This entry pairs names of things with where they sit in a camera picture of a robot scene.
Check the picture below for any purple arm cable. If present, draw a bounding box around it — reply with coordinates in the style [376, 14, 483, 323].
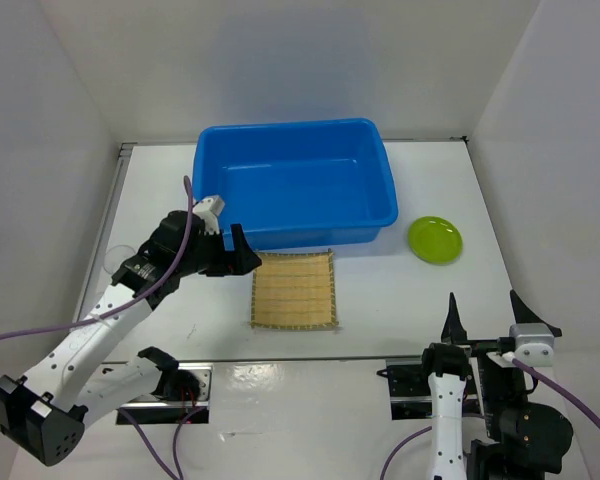
[380, 353, 600, 480]
[0, 175, 211, 480]

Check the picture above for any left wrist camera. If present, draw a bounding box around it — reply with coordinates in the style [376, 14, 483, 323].
[192, 195, 225, 235]

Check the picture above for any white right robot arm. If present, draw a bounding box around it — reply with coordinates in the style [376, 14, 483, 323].
[418, 292, 573, 479]

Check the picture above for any clear plastic cup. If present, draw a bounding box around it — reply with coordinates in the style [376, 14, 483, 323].
[103, 245, 136, 275]

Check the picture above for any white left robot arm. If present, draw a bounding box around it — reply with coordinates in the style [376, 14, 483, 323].
[0, 208, 262, 467]

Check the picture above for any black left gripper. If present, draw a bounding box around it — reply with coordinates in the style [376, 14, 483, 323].
[177, 223, 261, 276]

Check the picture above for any green plastic plate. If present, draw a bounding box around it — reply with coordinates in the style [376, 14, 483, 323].
[406, 216, 464, 265]

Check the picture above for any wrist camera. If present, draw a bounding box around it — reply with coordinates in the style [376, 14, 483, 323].
[192, 195, 225, 235]
[487, 323, 555, 368]

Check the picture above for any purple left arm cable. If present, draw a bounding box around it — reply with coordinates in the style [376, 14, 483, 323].
[0, 175, 211, 480]

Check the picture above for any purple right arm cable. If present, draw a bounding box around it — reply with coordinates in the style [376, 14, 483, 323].
[380, 353, 600, 480]

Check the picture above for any blue plastic bin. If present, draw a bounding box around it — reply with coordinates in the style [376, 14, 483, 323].
[193, 118, 399, 250]

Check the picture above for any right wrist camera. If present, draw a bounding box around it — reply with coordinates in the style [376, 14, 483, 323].
[487, 323, 555, 368]

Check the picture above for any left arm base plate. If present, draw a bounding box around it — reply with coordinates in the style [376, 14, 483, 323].
[122, 362, 213, 426]

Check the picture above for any bamboo placemat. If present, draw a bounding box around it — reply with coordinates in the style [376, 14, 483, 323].
[250, 250, 338, 331]

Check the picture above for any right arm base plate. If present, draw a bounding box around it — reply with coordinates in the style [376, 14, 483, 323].
[377, 355, 484, 421]

